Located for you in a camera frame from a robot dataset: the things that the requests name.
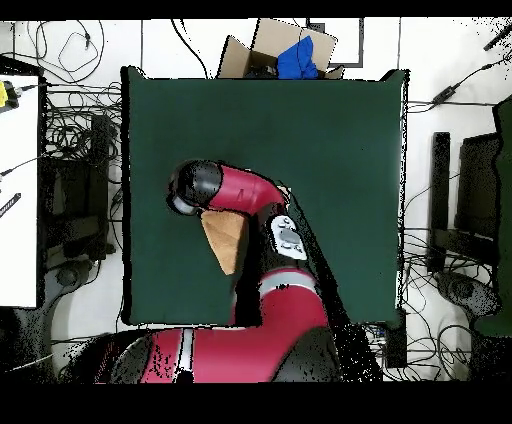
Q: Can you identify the orange terry towel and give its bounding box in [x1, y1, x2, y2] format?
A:
[199, 185, 292, 276]

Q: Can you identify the dark green table cloth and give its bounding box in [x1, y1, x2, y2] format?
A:
[120, 65, 409, 326]

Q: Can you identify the brown cardboard box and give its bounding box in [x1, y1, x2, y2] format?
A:
[215, 17, 345, 80]

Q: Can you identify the blue cloth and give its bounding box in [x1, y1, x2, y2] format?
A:
[276, 35, 320, 80]

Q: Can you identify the black equipment stand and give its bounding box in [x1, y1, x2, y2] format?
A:
[425, 131, 501, 273]
[39, 113, 117, 261]

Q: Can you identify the black power strip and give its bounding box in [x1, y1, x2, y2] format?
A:
[384, 307, 408, 369]

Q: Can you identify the white desk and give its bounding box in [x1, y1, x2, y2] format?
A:
[0, 73, 41, 309]

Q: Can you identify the yellow and black device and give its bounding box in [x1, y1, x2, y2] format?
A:
[0, 79, 20, 115]

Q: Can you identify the black cable tangle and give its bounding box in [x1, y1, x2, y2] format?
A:
[359, 227, 497, 381]
[39, 79, 123, 169]

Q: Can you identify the black power adapter with cable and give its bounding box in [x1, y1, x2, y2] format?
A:
[406, 51, 512, 115]

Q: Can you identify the grey looped cable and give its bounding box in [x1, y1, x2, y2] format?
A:
[35, 19, 106, 85]

